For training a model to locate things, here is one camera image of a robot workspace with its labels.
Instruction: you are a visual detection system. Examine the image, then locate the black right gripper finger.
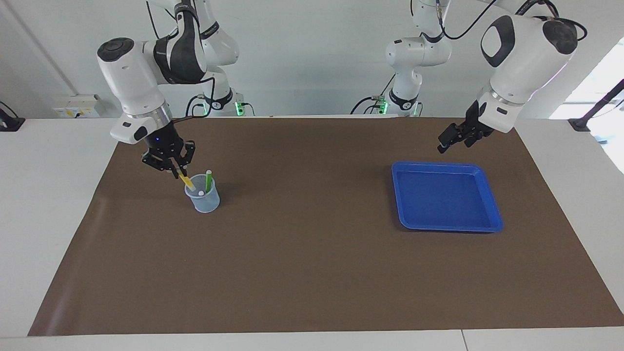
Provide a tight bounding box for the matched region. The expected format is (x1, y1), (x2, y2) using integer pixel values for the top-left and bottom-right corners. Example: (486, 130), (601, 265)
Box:
(178, 141), (195, 177)
(142, 154), (175, 171)

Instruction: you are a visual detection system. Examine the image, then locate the translucent mesh pen cup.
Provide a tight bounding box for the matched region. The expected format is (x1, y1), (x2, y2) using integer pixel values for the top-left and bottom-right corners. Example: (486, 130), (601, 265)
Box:
(184, 175), (221, 216)

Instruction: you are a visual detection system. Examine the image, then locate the blue plastic tray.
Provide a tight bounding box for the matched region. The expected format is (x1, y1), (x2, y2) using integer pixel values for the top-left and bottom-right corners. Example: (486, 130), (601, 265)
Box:
(391, 162), (504, 233)

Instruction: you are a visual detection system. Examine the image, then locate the black pole with base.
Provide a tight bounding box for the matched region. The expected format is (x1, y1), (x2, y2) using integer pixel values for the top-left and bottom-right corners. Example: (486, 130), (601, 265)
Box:
(568, 79), (624, 131)

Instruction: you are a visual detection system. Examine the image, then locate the black table clamp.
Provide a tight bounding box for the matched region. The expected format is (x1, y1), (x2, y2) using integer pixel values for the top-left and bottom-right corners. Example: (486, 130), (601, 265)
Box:
(0, 101), (25, 132)

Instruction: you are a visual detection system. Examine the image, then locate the brown table mat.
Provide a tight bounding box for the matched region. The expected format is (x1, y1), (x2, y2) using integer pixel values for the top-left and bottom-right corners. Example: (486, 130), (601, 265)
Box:
(28, 117), (624, 337)

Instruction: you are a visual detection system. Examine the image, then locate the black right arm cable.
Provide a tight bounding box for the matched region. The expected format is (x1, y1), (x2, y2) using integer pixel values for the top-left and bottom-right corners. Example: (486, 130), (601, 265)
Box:
(171, 76), (216, 122)

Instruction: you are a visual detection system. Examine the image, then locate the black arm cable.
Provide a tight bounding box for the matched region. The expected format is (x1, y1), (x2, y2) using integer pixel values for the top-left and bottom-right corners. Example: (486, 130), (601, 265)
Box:
(434, 0), (588, 42)
(171, 76), (216, 122)

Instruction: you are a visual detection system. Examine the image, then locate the black right base cable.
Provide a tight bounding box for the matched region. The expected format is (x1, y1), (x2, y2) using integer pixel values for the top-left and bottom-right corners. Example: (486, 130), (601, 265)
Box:
(185, 95), (205, 117)

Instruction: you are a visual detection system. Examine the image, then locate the black base cable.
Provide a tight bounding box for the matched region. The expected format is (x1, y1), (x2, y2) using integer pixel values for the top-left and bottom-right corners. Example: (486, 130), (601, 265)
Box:
(185, 95), (205, 117)
(351, 73), (396, 115)

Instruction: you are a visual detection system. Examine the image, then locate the black left base cable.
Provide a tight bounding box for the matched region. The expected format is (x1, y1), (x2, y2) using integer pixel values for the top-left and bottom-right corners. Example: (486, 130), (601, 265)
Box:
(351, 73), (396, 115)

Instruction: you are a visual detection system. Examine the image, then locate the white wall socket box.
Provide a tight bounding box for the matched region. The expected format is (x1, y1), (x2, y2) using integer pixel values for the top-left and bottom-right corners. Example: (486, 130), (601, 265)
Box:
(53, 95), (100, 118)

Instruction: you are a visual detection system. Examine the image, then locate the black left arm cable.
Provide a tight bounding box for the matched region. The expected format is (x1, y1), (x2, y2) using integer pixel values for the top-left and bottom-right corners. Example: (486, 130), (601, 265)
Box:
(434, 0), (588, 42)

